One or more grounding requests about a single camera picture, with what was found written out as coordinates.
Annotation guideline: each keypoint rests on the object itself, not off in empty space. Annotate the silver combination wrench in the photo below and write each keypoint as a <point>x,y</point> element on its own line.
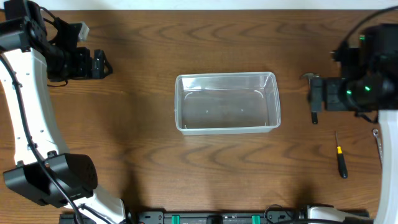
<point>379,144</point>

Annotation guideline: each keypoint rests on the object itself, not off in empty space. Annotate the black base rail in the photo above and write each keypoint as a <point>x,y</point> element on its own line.
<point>269,216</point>

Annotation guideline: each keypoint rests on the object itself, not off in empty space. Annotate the clear plastic storage container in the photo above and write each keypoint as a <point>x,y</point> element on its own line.
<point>227,103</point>

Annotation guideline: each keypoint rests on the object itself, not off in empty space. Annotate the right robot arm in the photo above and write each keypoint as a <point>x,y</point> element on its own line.
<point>368,82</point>

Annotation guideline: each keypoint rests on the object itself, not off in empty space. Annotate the small black-handled claw hammer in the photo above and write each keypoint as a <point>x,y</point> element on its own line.
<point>310,76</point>

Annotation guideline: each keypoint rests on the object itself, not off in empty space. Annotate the black yellow screwdriver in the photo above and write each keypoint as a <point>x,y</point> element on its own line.
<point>342,169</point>

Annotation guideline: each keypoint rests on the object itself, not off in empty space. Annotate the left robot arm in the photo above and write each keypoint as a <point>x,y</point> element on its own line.
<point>38,53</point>

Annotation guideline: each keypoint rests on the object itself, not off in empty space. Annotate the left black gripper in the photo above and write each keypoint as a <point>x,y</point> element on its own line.
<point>96,64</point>

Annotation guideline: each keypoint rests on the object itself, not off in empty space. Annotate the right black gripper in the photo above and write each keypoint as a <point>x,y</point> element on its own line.
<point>329,85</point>

